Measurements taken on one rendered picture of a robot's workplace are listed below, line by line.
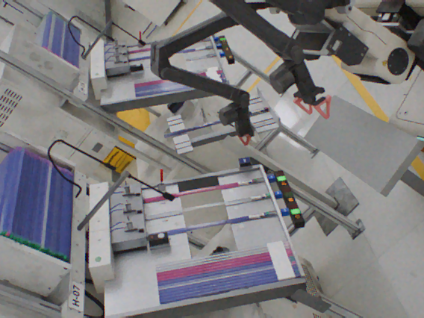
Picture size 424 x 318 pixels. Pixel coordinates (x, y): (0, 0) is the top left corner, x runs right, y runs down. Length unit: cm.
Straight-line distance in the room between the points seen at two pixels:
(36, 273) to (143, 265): 41
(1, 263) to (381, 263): 172
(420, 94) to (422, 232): 63
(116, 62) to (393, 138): 180
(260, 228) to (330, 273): 86
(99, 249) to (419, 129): 147
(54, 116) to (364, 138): 168
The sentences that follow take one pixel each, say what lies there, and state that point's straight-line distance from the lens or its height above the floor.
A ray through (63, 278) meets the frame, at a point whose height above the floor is 139.
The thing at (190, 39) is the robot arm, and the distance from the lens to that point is 221.
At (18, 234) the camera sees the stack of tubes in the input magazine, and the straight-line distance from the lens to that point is 206.
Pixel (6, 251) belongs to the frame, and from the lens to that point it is 202.
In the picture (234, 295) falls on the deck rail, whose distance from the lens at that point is 209.
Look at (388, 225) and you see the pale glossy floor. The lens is 297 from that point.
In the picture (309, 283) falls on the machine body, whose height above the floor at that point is 16.
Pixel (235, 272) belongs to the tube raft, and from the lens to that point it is 216.
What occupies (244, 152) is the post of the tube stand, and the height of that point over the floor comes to 68.
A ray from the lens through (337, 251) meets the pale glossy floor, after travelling 312.
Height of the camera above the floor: 214
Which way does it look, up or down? 29 degrees down
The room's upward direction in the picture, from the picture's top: 59 degrees counter-clockwise
